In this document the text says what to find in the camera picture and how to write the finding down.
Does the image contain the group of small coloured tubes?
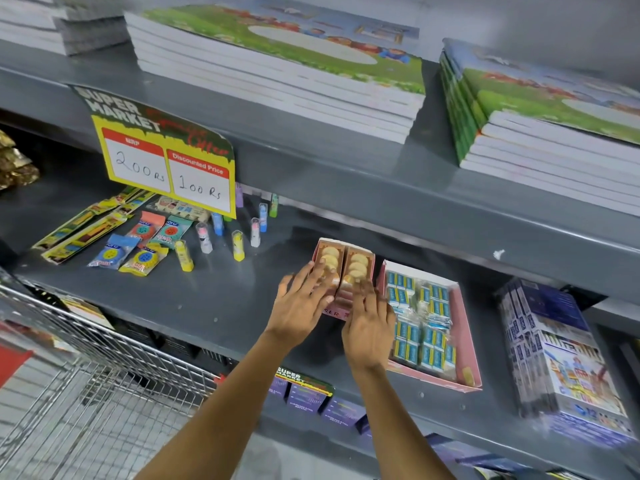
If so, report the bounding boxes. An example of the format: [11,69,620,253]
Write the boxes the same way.
[174,182,280,273]

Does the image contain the stack of grey notebooks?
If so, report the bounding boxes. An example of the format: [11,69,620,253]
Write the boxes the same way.
[0,0,132,57]

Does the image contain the yellow sharpener packet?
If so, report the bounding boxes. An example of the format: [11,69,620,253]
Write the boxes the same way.
[118,243,170,277]

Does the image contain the pink box of round erasers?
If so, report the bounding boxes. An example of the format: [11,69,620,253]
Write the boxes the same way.
[311,238,376,322]

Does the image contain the small green price sign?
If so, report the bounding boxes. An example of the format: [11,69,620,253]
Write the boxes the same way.
[273,367,335,398]

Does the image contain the yellow and red price sign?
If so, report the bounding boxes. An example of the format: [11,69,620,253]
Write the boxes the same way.
[69,84,237,220]

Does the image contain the person's left forearm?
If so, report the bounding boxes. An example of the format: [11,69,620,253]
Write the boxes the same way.
[134,331,297,480]

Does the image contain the person's left hand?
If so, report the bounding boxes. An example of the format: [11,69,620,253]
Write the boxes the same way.
[264,262,335,348]

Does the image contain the pink open cardboard tray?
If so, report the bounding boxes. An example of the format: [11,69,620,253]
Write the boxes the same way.
[376,260,484,394]

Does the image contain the teal sharpener packet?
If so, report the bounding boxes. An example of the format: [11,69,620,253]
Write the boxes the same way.
[149,216,194,251]

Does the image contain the white eraser packet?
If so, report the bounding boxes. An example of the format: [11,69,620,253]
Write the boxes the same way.
[146,195,211,223]

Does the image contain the stack of green cover notebooks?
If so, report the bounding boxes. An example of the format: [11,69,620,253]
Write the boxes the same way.
[123,0,427,145]
[439,38,640,217]

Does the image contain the red item in cart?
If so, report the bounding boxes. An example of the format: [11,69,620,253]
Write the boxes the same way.
[0,344,34,389]

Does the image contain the gold foil packets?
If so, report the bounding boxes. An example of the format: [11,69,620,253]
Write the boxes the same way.
[0,129,41,191]

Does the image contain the yellow pencil packet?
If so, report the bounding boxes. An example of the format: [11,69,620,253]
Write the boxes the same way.
[31,187,143,251]
[42,211,129,266]
[117,190,157,215]

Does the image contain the stack of colour pencil boxes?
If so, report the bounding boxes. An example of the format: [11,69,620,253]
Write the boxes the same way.
[494,277,639,449]

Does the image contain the blue sharpener packet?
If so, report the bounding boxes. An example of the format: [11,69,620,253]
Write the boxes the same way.
[87,234,141,271]

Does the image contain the person's right hand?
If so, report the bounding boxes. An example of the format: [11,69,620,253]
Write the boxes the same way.
[341,279,399,372]

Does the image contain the wire shopping cart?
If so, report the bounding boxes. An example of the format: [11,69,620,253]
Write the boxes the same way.
[0,281,222,480]

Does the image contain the pile of blue eraser packets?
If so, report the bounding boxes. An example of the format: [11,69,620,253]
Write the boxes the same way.
[386,271,457,373]

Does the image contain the blue boxes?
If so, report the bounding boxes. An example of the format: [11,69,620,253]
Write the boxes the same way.
[424,433,533,480]

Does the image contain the orange sharpener packet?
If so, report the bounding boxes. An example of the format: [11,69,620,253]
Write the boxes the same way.
[125,211,166,248]

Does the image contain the person's right forearm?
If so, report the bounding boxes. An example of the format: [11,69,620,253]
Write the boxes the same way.
[349,362,457,480]

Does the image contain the grey metal shelf board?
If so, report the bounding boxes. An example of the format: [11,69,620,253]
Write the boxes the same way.
[0,39,640,306]
[0,122,640,480]

